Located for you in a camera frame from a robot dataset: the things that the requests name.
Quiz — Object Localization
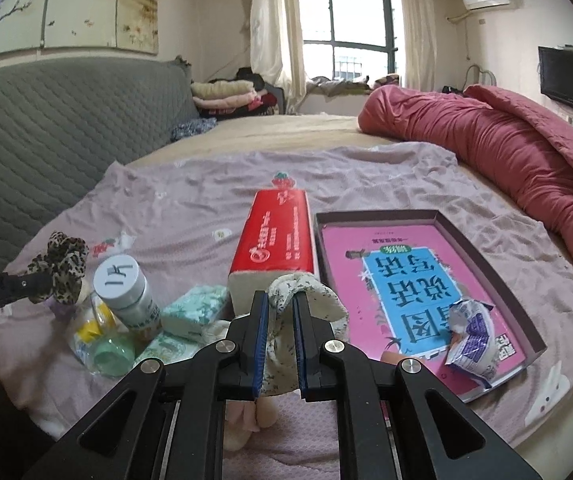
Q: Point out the cream curtain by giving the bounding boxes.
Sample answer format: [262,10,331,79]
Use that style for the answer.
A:
[246,0,307,116]
[394,0,435,88]

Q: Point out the dark framed window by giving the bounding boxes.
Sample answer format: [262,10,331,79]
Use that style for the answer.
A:
[297,0,400,83]

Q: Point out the red tissue pack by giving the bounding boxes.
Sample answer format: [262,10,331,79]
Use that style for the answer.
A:
[227,187,320,318]

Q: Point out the beige bed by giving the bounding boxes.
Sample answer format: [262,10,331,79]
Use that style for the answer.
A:
[116,112,467,171]

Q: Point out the stack of folded clothes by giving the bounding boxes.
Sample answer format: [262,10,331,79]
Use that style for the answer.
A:
[190,66,278,121]

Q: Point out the grey quilted headboard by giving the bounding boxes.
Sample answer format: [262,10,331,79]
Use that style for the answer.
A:
[0,57,197,281]

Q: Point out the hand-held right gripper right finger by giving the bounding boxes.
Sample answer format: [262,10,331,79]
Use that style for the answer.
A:
[291,291,532,480]

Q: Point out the floral wall poster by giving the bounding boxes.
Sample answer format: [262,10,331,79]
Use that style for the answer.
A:
[0,0,160,61]

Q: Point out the crumpled blue white wrapper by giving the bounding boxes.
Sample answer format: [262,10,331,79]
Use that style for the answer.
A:
[441,297,497,388]

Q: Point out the pink picture book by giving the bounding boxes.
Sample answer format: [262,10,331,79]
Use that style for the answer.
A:
[321,224,527,391]

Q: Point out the clothes on windowsill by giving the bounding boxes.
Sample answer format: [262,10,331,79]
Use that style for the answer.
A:
[307,75,402,98]

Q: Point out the purple box lid tray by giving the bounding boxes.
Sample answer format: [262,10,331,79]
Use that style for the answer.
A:
[313,208,547,403]

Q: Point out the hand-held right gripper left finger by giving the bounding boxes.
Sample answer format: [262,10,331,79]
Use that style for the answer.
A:
[41,291,270,480]

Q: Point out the lavender printed sheet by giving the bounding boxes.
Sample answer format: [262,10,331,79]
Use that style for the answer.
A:
[0,142,573,480]

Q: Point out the white floral cloth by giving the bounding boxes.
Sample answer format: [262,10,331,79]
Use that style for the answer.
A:
[259,274,350,398]

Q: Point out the dark patterned cloth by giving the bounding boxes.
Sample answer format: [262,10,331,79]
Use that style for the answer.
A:
[171,117,217,143]

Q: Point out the clear plastic bag of bottles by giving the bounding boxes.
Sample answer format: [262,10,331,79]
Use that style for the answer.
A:
[66,290,137,378]

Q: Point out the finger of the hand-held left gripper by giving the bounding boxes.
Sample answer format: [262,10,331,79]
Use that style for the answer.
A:
[4,272,44,306]

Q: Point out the green floral tissue pack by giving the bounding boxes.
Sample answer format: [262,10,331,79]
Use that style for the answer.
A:
[134,332,207,367]
[161,284,230,343]

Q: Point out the leopard print scrunchie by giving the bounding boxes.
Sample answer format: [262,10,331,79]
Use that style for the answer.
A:
[25,231,90,306]

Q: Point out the red quilt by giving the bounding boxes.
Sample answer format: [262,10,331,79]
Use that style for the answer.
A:
[357,84,573,283]

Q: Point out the black wall television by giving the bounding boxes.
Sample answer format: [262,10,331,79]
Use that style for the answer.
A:
[538,46,573,118]

